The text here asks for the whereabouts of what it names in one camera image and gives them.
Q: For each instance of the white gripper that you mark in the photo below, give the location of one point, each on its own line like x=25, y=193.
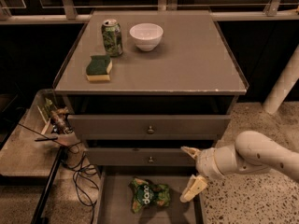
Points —
x=206, y=162

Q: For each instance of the green rice chip bag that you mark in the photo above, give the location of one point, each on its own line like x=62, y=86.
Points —
x=146, y=193

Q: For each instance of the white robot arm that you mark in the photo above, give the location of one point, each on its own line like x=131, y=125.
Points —
x=251, y=153

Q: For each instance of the grey bottom drawer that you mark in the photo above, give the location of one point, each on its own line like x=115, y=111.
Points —
x=116, y=195

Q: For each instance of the grey drawer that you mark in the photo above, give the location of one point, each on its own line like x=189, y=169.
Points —
x=172, y=157
x=149, y=127
x=116, y=195

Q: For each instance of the grey drawer cabinet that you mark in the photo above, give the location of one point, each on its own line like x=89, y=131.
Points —
x=190, y=72

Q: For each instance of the grey middle drawer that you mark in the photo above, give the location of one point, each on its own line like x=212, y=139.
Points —
x=172, y=157

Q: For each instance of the grey top drawer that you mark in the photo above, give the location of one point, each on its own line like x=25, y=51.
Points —
x=149, y=127

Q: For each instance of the white diagonal pole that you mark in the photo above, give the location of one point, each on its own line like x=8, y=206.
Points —
x=284, y=84

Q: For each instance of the green yellow sponge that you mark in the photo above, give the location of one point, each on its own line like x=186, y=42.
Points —
x=99, y=68

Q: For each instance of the white bowl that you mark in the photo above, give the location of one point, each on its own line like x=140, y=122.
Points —
x=146, y=36

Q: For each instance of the clutter items in bin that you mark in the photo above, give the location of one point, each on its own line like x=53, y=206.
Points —
x=56, y=116

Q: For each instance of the green soda can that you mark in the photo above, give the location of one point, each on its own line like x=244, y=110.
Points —
x=112, y=39

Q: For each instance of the metal window railing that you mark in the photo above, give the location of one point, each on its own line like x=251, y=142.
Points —
x=58, y=11

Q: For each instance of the black metal floor frame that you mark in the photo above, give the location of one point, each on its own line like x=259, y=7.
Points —
x=37, y=217

